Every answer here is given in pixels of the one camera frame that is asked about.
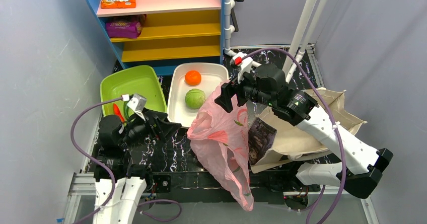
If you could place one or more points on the red toy chili pepper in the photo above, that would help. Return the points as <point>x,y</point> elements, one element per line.
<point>117,112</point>

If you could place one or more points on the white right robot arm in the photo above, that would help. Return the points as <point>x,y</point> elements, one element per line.
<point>361,167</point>

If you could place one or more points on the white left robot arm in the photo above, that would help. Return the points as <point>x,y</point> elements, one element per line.
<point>118,190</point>

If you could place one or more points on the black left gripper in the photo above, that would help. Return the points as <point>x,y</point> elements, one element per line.
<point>155,125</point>

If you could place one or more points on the white rectangular tray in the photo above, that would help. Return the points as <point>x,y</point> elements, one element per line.
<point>212,75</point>

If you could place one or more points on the green toy cabbage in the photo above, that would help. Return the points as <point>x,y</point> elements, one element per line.
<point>195,98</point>

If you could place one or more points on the green plastic tray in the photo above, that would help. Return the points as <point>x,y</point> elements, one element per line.
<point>140,80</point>

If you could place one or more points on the beige canvas tote bag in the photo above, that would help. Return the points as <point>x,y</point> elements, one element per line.
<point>274,142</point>

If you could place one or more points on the white camera pole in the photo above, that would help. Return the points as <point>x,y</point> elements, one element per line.
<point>307,24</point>

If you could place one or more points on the purple snack bag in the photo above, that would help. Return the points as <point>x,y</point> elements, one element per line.
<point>125,26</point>

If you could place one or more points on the orange toy fruit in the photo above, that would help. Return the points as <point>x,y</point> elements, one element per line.
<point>193,78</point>

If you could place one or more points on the aluminium base frame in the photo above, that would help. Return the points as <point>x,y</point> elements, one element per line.
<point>194,187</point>

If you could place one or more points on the green toy cucumber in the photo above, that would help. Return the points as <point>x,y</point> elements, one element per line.
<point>126,110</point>

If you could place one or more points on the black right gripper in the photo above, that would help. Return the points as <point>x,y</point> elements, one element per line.
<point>236,91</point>

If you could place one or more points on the white pvc pipe stand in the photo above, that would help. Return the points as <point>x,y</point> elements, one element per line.
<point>230,25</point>

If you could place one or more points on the pink plastic grocery bag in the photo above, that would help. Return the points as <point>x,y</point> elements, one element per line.
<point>220,143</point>

